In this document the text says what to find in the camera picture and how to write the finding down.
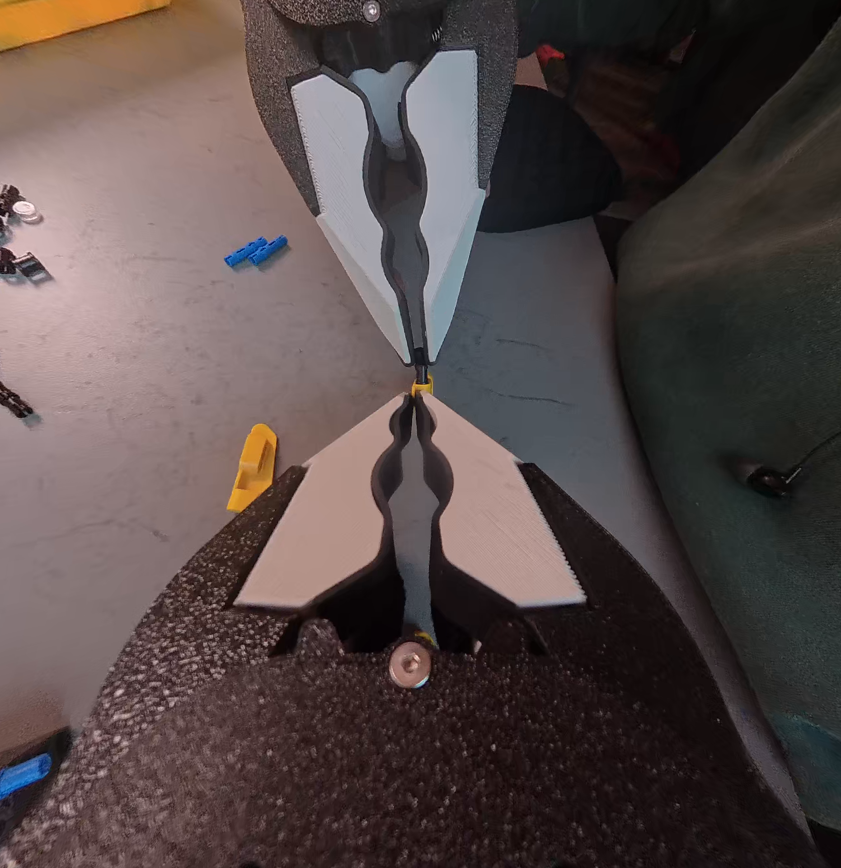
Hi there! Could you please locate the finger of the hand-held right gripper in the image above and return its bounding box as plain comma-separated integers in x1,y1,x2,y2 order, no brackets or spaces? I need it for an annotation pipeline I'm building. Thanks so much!
288,68,416,367
400,47,489,367

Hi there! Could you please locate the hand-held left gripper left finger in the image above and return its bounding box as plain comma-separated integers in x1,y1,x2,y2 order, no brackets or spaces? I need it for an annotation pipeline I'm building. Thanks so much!
234,393,412,616

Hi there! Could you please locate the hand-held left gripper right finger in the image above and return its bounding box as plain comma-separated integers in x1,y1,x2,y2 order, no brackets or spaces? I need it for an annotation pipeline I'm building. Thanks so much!
415,392,588,609

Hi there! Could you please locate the yellow lego connector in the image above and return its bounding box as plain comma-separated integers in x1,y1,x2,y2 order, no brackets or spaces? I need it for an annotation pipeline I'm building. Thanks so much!
226,424,279,514

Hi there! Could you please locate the yellow plastic bin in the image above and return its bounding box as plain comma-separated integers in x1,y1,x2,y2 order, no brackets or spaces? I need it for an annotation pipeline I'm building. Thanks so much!
0,0,172,57

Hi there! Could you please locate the pile of small lego pins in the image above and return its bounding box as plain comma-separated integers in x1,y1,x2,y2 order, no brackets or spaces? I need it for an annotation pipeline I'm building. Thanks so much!
0,183,52,419

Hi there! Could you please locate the black and yellow lego model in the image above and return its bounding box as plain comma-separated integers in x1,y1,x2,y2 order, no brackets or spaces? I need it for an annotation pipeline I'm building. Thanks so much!
0,729,72,845

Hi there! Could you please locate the person's right hand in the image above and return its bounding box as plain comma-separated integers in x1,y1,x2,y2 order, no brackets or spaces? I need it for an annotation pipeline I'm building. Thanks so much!
376,159,421,218

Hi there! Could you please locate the black mesh pad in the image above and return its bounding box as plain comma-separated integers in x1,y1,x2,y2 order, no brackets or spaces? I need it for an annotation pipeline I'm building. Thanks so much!
478,85,625,233

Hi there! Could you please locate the black drawstring toggle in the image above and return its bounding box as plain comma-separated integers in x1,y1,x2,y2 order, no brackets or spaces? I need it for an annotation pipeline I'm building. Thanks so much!
746,464,804,499

